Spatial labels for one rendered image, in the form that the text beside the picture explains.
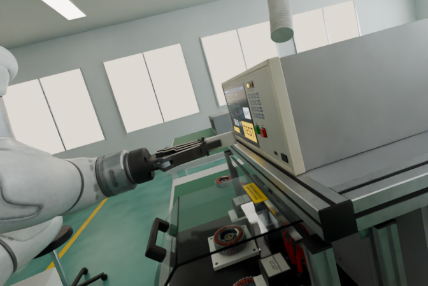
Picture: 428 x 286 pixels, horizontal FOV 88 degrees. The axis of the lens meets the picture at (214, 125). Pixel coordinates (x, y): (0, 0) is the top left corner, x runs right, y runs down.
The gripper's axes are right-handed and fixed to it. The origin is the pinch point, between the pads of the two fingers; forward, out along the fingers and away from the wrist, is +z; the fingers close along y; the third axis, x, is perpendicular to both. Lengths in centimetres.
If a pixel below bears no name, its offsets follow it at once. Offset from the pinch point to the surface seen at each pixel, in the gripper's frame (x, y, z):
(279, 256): -31.0, 1.9, 6.1
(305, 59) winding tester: 12.2, 14.2, 15.8
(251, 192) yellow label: -11.6, 4.8, 2.9
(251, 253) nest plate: -40.0, -13.4, 1.4
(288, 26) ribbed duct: 42, -100, 78
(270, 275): -31.0, 6.1, 2.0
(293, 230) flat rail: -14.4, 16.7, 5.9
